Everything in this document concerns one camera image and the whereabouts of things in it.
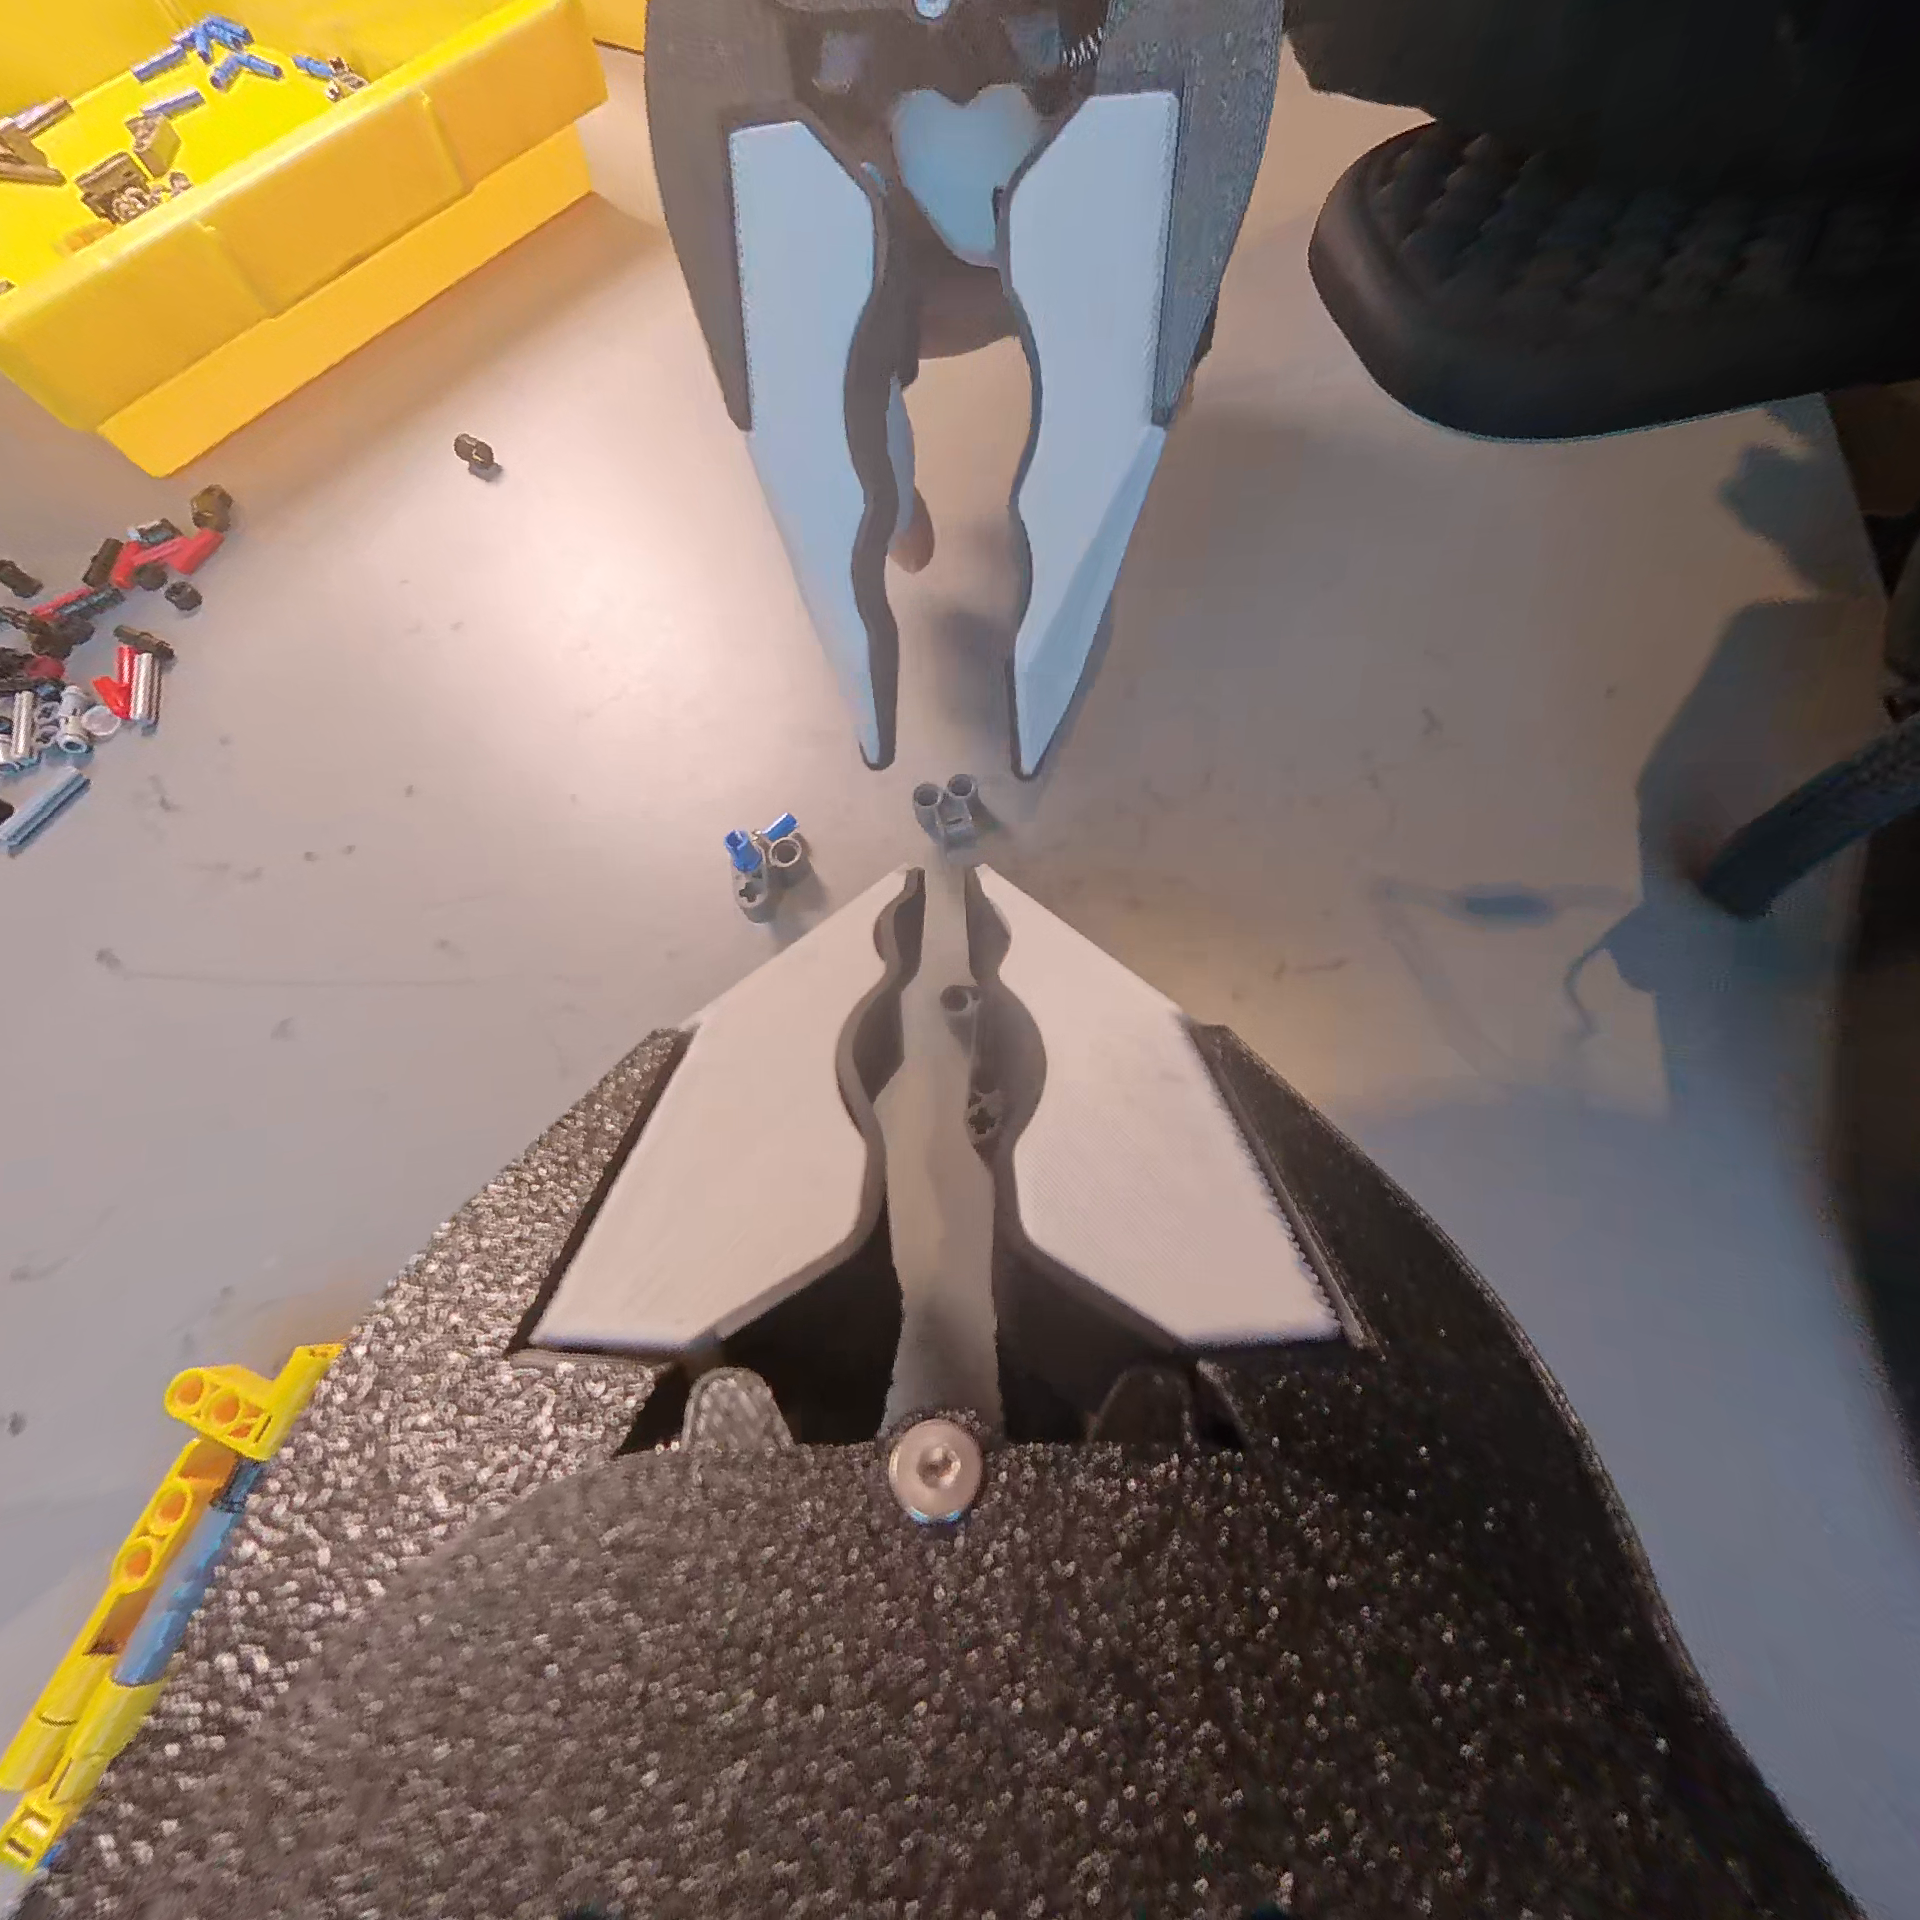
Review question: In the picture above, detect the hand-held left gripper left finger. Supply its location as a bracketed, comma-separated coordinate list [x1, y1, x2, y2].
[531, 867, 922, 1346]

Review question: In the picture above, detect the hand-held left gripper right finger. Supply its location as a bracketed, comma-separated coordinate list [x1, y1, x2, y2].
[967, 867, 1342, 1349]

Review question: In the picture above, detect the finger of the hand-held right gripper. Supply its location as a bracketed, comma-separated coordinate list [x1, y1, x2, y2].
[727, 123, 915, 774]
[1001, 93, 1179, 782]

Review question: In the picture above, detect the dark grey l-shaped beam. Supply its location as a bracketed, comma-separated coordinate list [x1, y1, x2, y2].
[941, 983, 1009, 1149]

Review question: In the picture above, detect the small blue grey brick assembly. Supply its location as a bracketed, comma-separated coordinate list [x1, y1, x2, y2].
[719, 809, 818, 921]

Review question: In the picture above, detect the group of blue pegs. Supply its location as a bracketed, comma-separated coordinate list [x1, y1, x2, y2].
[131, 17, 337, 115]

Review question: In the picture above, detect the group of grey brick pieces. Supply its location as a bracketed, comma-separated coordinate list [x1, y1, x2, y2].
[0, 95, 189, 226]

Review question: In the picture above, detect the pile of black red pegs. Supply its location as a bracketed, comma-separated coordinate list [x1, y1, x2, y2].
[0, 485, 240, 858]

